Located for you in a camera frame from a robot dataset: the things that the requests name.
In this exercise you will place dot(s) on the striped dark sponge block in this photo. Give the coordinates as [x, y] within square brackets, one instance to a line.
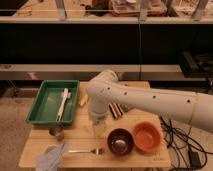
[116, 111]

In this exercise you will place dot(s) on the orange bowl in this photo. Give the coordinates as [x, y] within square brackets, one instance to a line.
[146, 137]

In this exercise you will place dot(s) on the metal fork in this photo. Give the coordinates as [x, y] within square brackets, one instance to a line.
[96, 151]

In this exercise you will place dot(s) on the purple bowl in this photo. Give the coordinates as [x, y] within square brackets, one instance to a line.
[120, 142]

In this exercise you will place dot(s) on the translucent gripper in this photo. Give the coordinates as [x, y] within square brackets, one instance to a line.
[99, 128]

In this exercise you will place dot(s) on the wooden table board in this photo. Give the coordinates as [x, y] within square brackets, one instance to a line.
[80, 136]

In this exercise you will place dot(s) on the white plastic utensil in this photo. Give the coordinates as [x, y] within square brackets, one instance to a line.
[65, 95]

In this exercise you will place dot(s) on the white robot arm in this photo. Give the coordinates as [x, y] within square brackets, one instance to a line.
[192, 108]

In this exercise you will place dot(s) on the yellow banana toy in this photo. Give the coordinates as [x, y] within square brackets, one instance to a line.
[83, 100]

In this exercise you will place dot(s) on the light blue cloth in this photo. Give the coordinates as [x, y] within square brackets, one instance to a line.
[50, 159]

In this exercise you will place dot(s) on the black box on shelf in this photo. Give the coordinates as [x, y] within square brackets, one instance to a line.
[196, 66]

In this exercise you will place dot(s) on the small metal cup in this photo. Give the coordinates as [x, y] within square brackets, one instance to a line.
[57, 132]

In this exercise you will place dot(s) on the green plastic tray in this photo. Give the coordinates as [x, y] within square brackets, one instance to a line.
[48, 100]

